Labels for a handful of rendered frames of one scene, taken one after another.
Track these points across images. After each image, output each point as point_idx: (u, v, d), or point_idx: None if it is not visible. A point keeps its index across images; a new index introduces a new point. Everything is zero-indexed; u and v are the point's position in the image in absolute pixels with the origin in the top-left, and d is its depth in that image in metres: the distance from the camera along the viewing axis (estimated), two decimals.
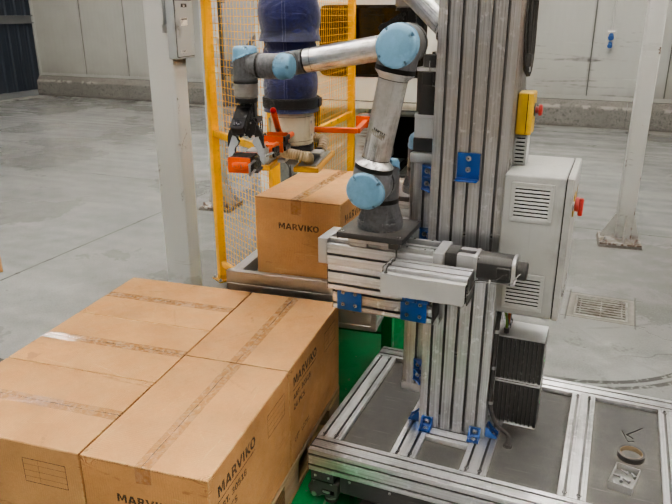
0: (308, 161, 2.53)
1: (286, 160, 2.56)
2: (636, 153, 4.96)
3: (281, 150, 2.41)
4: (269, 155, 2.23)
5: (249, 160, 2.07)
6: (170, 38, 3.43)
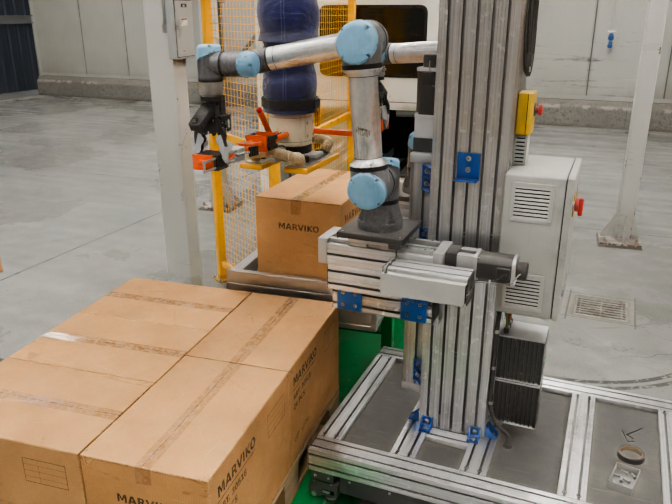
0: (298, 162, 2.52)
1: (278, 160, 2.56)
2: (636, 153, 4.96)
3: (265, 150, 2.41)
4: (243, 154, 2.24)
5: (211, 158, 2.09)
6: (170, 38, 3.43)
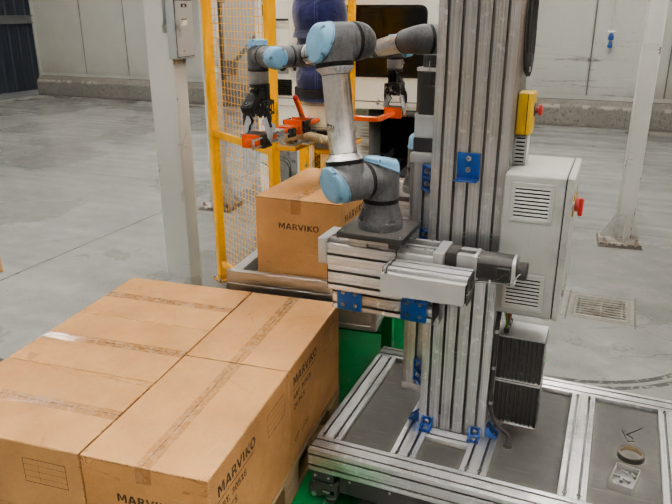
0: (328, 144, 2.86)
1: (310, 143, 2.90)
2: (636, 153, 4.96)
3: (300, 133, 2.75)
4: (283, 135, 2.58)
5: (258, 137, 2.43)
6: (170, 38, 3.43)
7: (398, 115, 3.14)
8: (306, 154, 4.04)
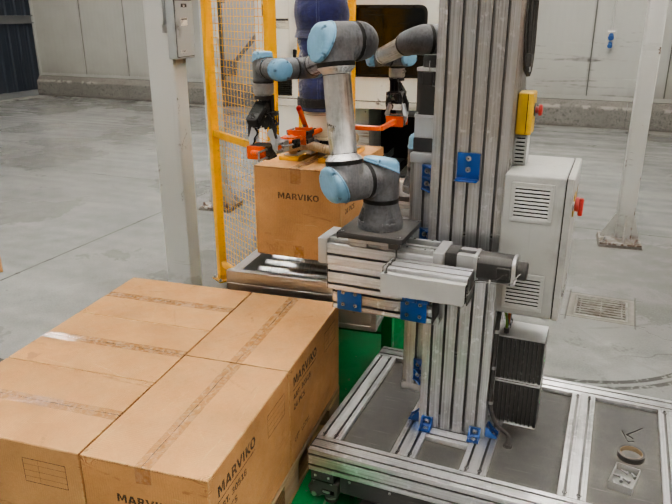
0: None
1: (313, 152, 2.91)
2: (636, 153, 4.96)
3: (304, 143, 2.75)
4: (288, 146, 2.59)
5: (264, 149, 2.44)
6: (170, 38, 3.43)
7: (400, 124, 3.15)
8: None
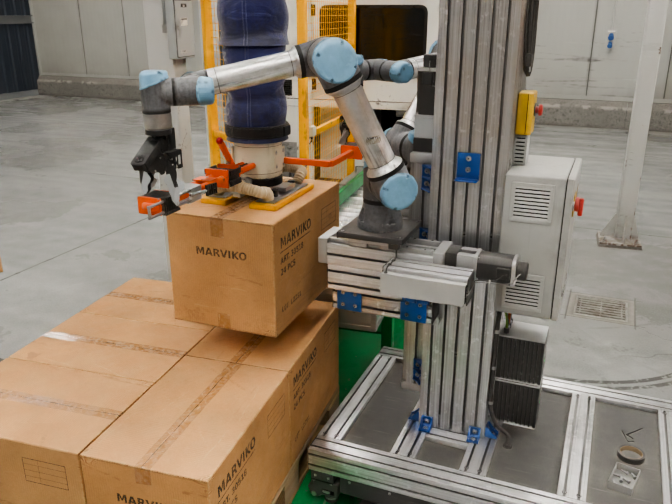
0: (265, 197, 2.25)
1: (243, 195, 2.29)
2: (636, 153, 4.96)
3: (226, 186, 2.13)
4: (199, 193, 1.97)
5: (158, 201, 1.81)
6: (170, 38, 3.43)
7: (358, 156, 2.53)
8: (306, 154, 4.04)
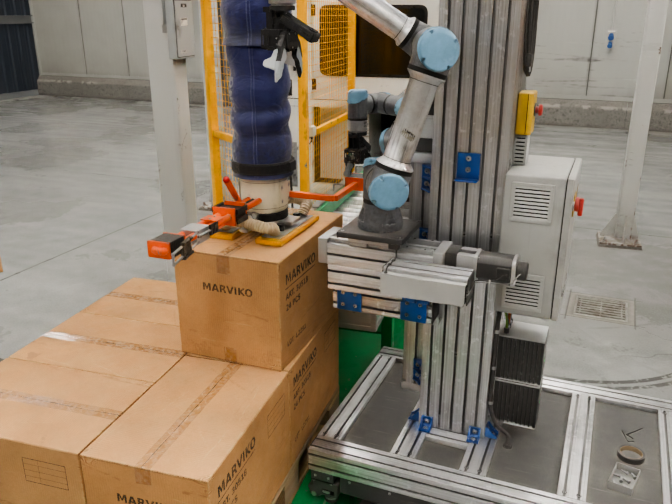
0: (271, 233, 2.29)
1: (249, 230, 2.33)
2: (636, 153, 4.96)
3: (233, 224, 2.18)
4: (205, 234, 2.01)
5: (168, 246, 1.86)
6: (170, 38, 3.43)
7: (362, 188, 2.57)
8: (306, 154, 4.04)
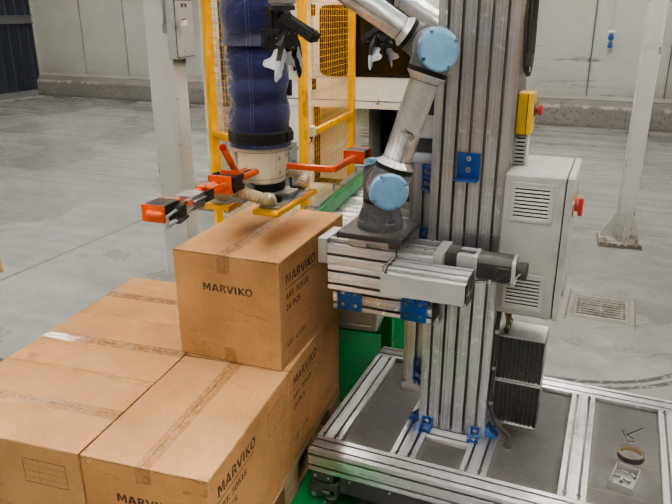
0: (268, 203, 2.25)
1: (246, 201, 2.29)
2: (636, 153, 4.96)
3: (230, 192, 2.14)
4: (200, 200, 1.98)
5: (162, 209, 1.82)
6: (170, 38, 3.43)
7: (361, 161, 2.53)
8: (306, 154, 4.04)
